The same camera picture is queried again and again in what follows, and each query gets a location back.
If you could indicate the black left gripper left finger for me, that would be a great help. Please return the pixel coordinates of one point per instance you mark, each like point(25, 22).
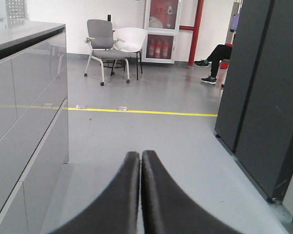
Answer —
point(115, 210)

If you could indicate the grey cabinet block left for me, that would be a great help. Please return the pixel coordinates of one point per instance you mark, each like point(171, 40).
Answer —
point(33, 122)

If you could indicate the grey cabinet block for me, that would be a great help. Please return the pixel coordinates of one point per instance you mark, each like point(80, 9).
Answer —
point(33, 122)
point(255, 117)

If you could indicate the seated person legs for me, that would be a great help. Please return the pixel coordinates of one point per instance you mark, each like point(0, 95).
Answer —
point(219, 53)

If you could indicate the white shell chair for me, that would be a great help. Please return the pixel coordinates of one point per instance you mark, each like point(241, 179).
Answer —
point(131, 40)

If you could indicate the fire extinguisher cabinet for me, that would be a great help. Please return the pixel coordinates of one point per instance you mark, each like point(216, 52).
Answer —
point(162, 21)

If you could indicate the red pipe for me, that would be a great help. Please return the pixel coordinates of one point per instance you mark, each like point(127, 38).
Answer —
point(195, 33)

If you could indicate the grey cabinet block right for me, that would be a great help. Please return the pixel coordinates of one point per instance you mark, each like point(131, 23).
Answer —
point(255, 117)

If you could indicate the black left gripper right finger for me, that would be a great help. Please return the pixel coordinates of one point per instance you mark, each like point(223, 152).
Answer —
point(167, 209)

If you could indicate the grey office chair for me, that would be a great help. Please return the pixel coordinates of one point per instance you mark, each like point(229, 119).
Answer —
point(101, 44)

